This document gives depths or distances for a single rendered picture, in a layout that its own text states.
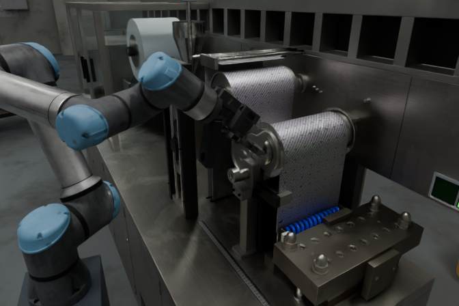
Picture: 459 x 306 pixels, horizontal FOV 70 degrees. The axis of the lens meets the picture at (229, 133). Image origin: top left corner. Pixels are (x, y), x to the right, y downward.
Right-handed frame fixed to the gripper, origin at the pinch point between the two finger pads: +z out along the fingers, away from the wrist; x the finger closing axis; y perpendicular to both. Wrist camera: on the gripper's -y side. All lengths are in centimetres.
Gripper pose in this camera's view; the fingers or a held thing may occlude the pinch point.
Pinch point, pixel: (257, 152)
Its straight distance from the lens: 82.5
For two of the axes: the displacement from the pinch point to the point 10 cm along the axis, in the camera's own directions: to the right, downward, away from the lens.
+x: -5.0, -3.3, 8.0
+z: 6.6, 4.5, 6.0
